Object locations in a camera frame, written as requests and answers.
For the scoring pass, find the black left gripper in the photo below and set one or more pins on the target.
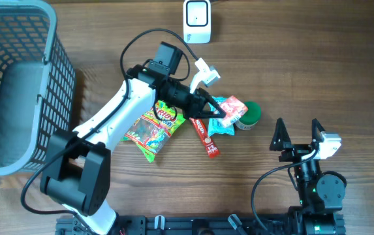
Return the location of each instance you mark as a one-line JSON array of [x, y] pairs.
[[202, 97]]

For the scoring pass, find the red small carton box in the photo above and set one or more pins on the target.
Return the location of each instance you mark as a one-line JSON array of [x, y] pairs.
[[234, 109]]

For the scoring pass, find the white barcode scanner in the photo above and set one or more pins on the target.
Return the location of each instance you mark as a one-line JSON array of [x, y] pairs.
[[197, 21]]

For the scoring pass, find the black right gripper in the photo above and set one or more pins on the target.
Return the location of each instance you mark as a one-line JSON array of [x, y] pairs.
[[294, 150]]

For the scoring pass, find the black aluminium mounting rail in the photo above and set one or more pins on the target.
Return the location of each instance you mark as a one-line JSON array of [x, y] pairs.
[[141, 225]]

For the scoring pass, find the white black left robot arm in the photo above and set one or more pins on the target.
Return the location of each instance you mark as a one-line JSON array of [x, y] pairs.
[[77, 169]]

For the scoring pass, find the mint green tissue pack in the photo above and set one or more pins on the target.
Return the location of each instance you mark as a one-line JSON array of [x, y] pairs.
[[214, 127]]

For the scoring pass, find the Haribo gummy candy bag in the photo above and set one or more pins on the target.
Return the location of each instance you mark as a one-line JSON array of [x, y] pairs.
[[154, 128]]

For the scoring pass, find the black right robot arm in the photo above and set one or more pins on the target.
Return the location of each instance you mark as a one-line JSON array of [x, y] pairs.
[[321, 193]]

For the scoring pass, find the grey plastic shopping basket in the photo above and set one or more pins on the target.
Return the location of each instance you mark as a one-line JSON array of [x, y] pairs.
[[37, 84]]

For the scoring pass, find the red Nescafe coffee stick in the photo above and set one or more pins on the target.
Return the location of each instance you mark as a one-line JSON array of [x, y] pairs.
[[208, 143]]

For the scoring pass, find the green lid jar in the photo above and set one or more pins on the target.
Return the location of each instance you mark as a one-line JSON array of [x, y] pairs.
[[251, 117]]

